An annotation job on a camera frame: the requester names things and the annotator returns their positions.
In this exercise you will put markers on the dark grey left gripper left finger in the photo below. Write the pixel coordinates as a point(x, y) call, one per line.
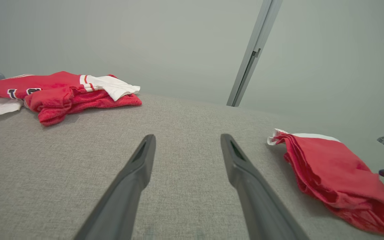
point(118, 210)

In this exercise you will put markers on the red shorts with white stripe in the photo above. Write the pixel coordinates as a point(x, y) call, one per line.
point(338, 173)

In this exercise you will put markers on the grey double partition post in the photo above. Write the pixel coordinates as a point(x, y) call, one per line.
point(252, 56)

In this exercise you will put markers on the red jersey with white sleeves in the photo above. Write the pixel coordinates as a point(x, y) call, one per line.
point(55, 96)

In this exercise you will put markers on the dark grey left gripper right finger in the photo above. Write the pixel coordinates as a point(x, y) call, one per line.
point(262, 216)

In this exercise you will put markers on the grey fabric sofa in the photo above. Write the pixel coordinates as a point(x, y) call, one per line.
point(185, 166)

